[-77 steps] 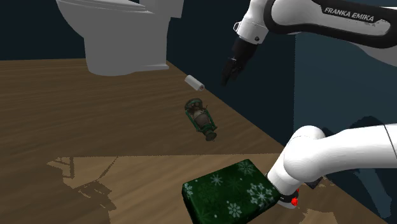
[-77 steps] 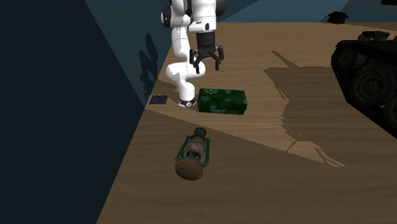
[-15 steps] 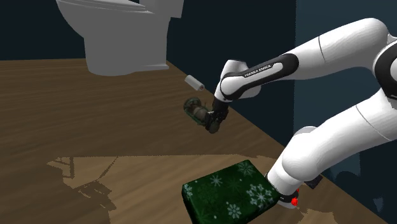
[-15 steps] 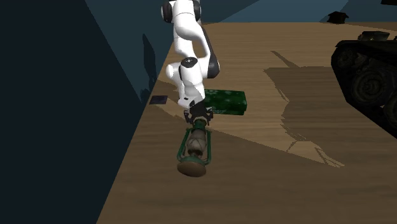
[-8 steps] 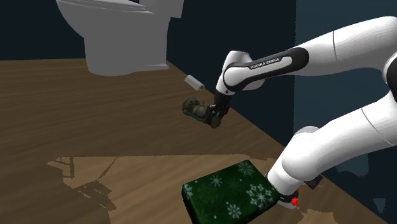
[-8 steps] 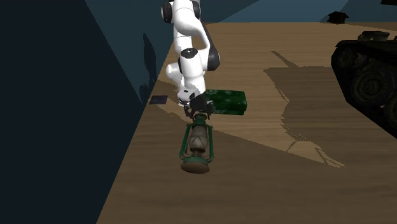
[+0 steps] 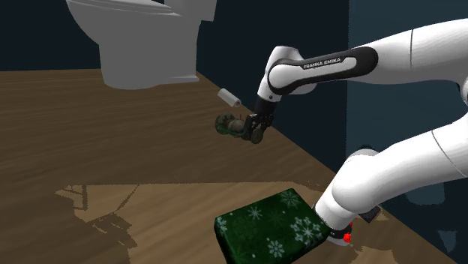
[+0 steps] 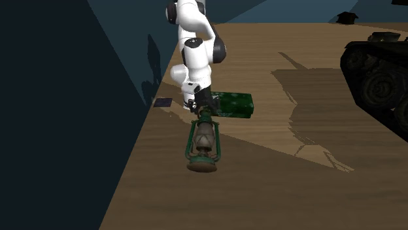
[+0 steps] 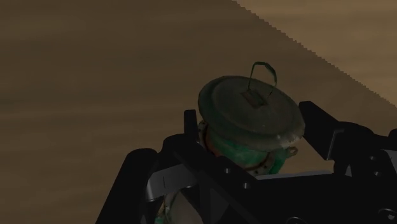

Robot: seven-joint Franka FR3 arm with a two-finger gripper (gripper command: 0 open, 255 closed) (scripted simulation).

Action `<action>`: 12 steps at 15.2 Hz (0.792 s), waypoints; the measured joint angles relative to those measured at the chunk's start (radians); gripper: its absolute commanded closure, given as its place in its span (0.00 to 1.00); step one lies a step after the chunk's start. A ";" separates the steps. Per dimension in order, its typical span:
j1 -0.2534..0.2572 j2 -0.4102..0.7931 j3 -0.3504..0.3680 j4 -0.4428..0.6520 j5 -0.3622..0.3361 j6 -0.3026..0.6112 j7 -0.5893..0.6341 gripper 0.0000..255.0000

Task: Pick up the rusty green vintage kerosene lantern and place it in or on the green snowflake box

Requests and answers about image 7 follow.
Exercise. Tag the small black box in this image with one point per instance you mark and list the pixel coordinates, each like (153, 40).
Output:
(370, 214)

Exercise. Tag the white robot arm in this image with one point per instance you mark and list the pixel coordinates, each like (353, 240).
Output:
(384, 172)

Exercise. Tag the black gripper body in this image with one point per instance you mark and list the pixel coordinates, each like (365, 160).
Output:
(262, 109)

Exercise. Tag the green snowflake robot stand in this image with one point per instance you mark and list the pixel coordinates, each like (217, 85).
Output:
(263, 226)

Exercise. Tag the white paper roll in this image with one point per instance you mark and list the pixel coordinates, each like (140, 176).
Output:
(228, 97)

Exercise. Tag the green brown toy figure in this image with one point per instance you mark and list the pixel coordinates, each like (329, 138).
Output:
(232, 127)

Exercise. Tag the grey toilet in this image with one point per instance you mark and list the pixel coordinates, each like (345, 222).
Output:
(146, 44)

